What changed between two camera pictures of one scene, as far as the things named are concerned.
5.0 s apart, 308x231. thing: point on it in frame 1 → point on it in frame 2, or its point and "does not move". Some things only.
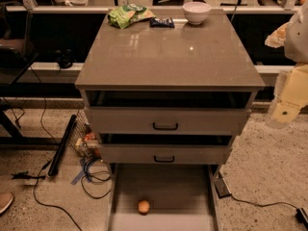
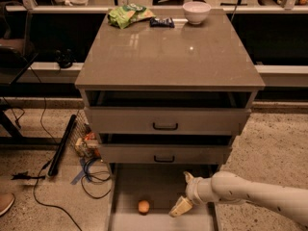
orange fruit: [143, 206] does not move
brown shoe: [6, 198] does not move
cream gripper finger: [277, 38] → [188, 177]
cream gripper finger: [291, 94] → [181, 206]
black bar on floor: [57, 158] does not move
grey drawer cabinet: [161, 95] does not move
